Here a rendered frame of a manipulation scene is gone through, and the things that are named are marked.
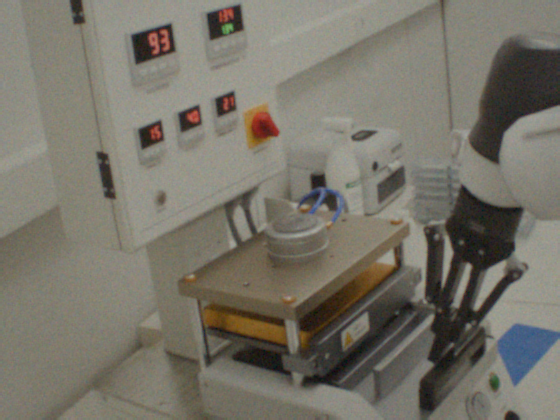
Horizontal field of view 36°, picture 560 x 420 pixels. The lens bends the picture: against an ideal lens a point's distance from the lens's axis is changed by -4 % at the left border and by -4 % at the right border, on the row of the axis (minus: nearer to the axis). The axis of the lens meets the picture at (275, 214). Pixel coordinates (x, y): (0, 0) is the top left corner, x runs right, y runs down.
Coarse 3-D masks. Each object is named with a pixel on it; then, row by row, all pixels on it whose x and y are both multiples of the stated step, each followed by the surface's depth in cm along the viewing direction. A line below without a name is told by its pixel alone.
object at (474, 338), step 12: (468, 336) 107; (480, 336) 108; (456, 348) 105; (468, 348) 105; (480, 348) 110; (444, 360) 103; (456, 360) 103; (432, 372) 100; (444, 372) 101; (420, 384) 100; (432, 384) 99; (444, 384) 101; (420, 396) 100; (432, 396) 99; (432, 408) 100
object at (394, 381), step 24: (408, 336) 109; (432, 336) 113; (384, 360) 104; (408, 360) 108; (480, 360) 109; (360, 384) 108; (384, 384) 104; (408, 384) 106; (456, 384) 104; (384, 408) 102; (408, 408) 101
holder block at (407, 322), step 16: (400, 320) 117; (416, 320) 118; (384, 336) 113; (400, 336) 115; (240, 352) 114; (256, 352) 114; (272, 352) 116; (352, 352) 113; (368, 352) 110; (384, 352) 112; (272, 368) 110; (336, 368) 110; (352, 368) 107; (368, 368) 109; (336, 384) 104; (352, 384) 106
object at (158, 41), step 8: (152, 32) 105; (160, 32) 106; (136, 40) 103; (144, 40) 104; (152, 40) 105; (160, 40) 106; (168, 40) 108; (144, 48) 104; (152, 48) 105; (160, 48) 107; (168, 48) 108; (144, 56) 105; (152, 56) 106
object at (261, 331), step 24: (384, 264) 119; (360, 288) 113; (216, 312) 112; (240, 312) 110; (312, 312) 108; (336, 312) 107; (216, 336) 113; (240, 336) 111; (264, 336) 108; (312, 336) 103
